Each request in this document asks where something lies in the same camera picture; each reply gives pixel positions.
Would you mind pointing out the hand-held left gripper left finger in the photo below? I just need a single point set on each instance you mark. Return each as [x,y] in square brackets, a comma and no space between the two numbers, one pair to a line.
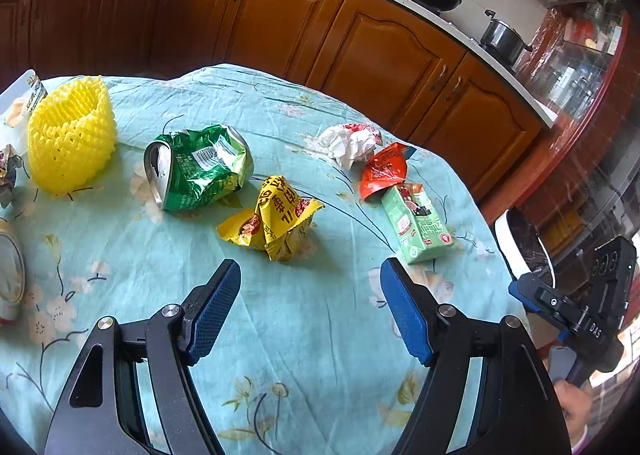
[210,316]

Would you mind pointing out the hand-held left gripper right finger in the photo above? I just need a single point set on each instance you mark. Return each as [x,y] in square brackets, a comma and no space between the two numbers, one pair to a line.
[405,311]

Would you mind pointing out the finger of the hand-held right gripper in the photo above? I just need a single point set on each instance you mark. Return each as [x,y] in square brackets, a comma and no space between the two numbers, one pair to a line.
[563,336]
[550,302]

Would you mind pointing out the white bin with black bag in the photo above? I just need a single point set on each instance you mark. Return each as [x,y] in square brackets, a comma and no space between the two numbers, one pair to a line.
[525,245]

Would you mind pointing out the yellow snack wrapper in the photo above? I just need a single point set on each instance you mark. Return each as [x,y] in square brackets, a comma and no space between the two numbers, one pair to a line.
[275,222]

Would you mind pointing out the person's right hand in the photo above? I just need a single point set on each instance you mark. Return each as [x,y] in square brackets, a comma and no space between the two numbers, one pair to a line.
[575,405]

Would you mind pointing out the green drink carton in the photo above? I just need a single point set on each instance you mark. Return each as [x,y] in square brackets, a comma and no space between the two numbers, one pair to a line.
[417,225]

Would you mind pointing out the light blue floral tablecloth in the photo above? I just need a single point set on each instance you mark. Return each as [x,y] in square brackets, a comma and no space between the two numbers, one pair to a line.
[300,375]

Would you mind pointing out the red foil wrapper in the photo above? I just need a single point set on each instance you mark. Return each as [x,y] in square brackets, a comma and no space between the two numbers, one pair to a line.
[387,167]

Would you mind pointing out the crushed green can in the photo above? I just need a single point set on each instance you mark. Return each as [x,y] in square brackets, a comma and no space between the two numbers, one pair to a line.
[205,167]

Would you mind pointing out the crumpled white wrapper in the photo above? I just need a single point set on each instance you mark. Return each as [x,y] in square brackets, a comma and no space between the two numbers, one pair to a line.
[347,142]

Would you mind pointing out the crushed red can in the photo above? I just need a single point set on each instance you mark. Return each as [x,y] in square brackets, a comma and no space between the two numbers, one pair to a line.
[10,270]

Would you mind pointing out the glass door cabinet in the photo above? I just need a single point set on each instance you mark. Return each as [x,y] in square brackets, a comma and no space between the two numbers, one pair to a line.
[585,85]

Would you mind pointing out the yellow foam fruit net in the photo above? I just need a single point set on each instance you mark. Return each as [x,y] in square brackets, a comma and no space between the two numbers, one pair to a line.
[70,140]

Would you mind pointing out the dark crumpled wrapper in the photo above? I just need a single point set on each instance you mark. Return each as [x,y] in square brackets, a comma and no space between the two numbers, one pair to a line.
[7,170]

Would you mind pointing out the steel cooking pot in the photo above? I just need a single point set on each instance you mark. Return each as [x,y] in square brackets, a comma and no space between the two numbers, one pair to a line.
[502,37]

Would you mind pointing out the wooden base cabinets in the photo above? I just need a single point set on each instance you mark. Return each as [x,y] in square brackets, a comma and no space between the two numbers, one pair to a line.
[280,25]

